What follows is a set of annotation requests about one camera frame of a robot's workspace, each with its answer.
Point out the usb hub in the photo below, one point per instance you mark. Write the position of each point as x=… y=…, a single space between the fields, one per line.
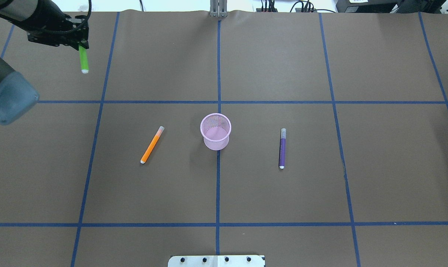
x=307 y=6
x=267 y=6

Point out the white camera pole base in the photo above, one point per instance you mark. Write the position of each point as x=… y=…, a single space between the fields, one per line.
x=217 y=261

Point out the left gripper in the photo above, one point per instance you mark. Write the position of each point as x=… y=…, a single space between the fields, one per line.
x=52 y=17

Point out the aluminium frame post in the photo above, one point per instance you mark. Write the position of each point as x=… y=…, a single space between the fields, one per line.
x=218 y=8

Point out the purple highlighter pen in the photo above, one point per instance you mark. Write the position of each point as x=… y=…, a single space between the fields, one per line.
x=282 y=141

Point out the black printer box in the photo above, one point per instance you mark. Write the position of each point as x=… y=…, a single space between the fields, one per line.
x=366 y=6

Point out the near USB hub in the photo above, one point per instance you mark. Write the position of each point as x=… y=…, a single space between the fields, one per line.
x=307 y=6

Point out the orange highlighter pen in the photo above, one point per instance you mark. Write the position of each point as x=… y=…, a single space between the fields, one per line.
x=151 y=146

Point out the green highlighter pen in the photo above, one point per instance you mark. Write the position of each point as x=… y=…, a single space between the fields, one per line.
x=83 y=60

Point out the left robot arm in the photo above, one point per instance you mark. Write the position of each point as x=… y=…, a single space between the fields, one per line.
x=45 y=23

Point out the far USB hub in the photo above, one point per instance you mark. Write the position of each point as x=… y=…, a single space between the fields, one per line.
x=267 y=6

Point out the pink mesh pen holder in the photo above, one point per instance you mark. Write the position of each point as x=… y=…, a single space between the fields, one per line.
x=215 y=129

